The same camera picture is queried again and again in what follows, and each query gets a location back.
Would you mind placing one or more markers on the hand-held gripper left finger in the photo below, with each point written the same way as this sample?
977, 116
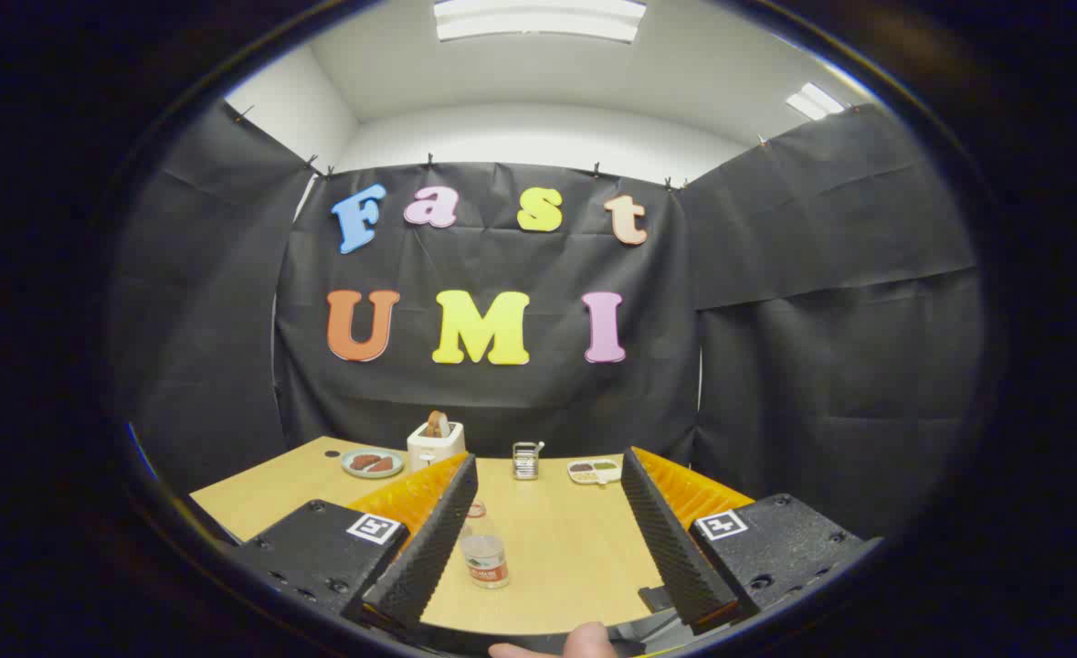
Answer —
428, 548

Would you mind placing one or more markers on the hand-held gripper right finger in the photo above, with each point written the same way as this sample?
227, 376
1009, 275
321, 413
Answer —
675, 548

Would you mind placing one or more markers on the clear plastic juice bottle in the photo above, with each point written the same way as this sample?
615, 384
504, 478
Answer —
488, 559

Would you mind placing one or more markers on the white toaster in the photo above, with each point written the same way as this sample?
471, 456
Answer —
433, 450

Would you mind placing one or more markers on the brown meat slices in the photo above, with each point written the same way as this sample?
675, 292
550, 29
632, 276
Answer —
372, 462

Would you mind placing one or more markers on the wooden table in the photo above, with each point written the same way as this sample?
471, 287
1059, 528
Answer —
565, 548

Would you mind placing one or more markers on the white divided dish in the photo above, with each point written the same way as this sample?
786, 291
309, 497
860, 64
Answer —
593, 472

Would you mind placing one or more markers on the pale green plate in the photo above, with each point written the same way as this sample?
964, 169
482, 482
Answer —
348, 466

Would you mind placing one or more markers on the brown bread slice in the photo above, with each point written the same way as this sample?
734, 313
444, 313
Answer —
438, 425

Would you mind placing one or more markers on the small ceiling light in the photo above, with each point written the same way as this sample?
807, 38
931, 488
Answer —
814, 100

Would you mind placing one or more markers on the long ceiling light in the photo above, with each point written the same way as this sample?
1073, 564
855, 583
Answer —
538, 20

